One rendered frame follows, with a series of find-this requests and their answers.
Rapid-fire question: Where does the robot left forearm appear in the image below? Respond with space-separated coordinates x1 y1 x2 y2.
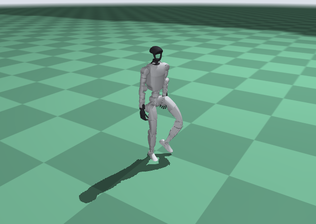
162 84 168 96

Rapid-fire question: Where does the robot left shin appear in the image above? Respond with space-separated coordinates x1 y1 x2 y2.
165 125 184 145

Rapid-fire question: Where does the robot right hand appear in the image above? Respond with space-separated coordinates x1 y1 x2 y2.
139 104 148 121

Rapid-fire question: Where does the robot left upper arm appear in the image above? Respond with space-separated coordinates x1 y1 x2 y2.
163 62 170 85

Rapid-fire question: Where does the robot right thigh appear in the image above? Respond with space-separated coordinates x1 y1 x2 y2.
145 101 158 136

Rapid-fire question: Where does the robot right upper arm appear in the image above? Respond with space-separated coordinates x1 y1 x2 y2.
140 66 150 91

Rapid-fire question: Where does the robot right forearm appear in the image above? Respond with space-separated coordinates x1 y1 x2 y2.
139 86 145 108

